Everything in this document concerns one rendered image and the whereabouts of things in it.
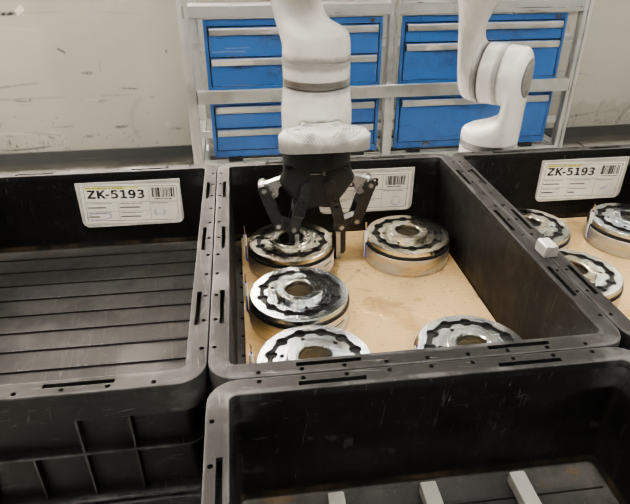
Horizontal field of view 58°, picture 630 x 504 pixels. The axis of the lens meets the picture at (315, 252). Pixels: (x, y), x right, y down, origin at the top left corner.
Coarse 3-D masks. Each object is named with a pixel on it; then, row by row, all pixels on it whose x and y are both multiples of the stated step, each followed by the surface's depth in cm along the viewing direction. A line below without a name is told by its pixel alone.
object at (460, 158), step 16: (624, 144) 77; (464, 160) 72; (480, 176) 67; (496, 192) 63; (512, 208) 60; (528, 224) 57; (560, 256) 51; (576, 272) 49; (592, 288) 47; (608, 304) 44; (624, 320) 43; (624, 336) 42
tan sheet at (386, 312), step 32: (352, 256) 71; (448, 256) 71; (352, 288) 64; (384, 288) 64; (416, 288) 64; (448, 288) 64; (352, 320) 59; (384, 320) 59; (416, 320) 59; (256, 352) 55
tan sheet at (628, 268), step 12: (576, 228) 77; (576, 240) 74; (588, 252) 72; (600, 252) 72; (612, 264) 69; (624, 264) 69; (624, 276) 67; (624, 288) 64; (624, 300) 62; (624, 312) 60
